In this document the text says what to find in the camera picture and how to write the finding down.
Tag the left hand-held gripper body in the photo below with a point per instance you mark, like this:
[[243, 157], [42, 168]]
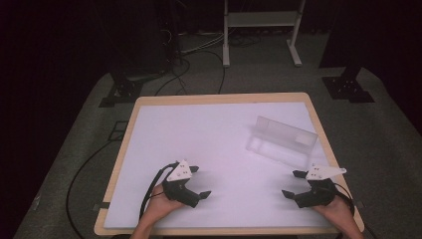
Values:
[[181, 191]]

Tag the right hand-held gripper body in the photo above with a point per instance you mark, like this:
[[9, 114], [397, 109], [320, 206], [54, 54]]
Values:
[[315, 195]]

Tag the clear plastic box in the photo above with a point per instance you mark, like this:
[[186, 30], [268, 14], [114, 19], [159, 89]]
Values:
[[282, 141]]

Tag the person's right hand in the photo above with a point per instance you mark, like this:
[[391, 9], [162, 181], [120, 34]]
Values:
[[335, 212]]

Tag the person's left hand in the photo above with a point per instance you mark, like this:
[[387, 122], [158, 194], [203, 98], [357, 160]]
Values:
[[160, 205]]

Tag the white table mat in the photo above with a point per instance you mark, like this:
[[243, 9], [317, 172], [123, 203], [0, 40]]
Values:
[[212, 149]]

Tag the wooden table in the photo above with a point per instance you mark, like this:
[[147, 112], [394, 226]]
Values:
[[215, 98]]

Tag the black tape strip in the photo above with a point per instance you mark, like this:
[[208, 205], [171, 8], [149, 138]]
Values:
[[99, 206]]

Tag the black stand base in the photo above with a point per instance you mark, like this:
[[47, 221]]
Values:
[[346, 88], [124, 90]]

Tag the white metal stand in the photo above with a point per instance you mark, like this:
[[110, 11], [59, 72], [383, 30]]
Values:
[[262, 19]]

